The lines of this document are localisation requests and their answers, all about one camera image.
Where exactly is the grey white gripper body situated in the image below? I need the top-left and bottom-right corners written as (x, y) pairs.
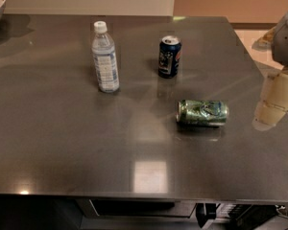
top-left (272, 12), bottom-right (288, 67)

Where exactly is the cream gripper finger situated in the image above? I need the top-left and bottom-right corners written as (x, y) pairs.
top-left (252, 67), bottom-right (288, 131)

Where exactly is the clear blue-label plastic bottle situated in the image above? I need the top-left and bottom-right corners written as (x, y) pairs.
top-left (92, 21), bottom-right (120, 93)

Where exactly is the green crushed soda can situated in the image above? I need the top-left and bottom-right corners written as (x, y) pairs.
top-left (176, 100), bottom-right (229, 127)

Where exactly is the blue soda can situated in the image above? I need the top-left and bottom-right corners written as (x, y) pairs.
top-left (158, 35), bottom-right (181, 79)

